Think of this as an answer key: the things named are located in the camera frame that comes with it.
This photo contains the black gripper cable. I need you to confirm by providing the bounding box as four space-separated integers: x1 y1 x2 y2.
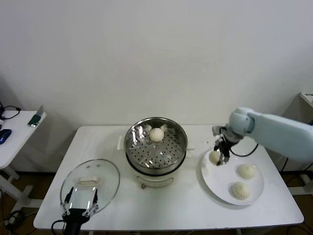
51 219 67 232
229 143 259 157

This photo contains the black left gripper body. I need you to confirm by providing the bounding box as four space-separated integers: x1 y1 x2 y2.
62 208 90 235

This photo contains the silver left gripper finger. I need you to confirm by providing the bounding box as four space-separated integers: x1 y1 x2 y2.
83 188 100 217
62 187 74 214

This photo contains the white steamed baozi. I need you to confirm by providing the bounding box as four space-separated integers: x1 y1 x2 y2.
149 127 165 142
236 164 258 180
208 151 221 166
231 182 252 200

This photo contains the white round plate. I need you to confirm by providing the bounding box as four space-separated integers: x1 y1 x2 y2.
197 147 266 206

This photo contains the glass lid with white handle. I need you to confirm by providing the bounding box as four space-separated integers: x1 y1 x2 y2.
60 158 121 217

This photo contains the white side table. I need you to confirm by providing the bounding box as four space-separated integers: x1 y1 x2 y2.
0 110 47 213

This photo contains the white electric pot base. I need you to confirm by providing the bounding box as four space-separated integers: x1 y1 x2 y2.
127 149 194 190

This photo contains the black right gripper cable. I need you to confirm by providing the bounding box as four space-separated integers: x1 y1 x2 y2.
229 143 259 157

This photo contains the black cable on side table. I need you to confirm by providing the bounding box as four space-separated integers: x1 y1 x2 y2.
0 105 22 120

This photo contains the black floor cable bundle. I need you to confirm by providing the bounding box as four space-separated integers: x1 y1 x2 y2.
0 209 26 231

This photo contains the stainless steel steamer basket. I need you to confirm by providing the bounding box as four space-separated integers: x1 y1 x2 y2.
118 117 196 172

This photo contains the blue computer mouse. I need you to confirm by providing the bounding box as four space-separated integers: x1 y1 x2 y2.
0 128 12 144

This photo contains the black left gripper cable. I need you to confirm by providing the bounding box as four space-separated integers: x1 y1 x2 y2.
51 219 67 232

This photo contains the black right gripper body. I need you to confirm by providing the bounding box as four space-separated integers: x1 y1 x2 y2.
214 137 232 157

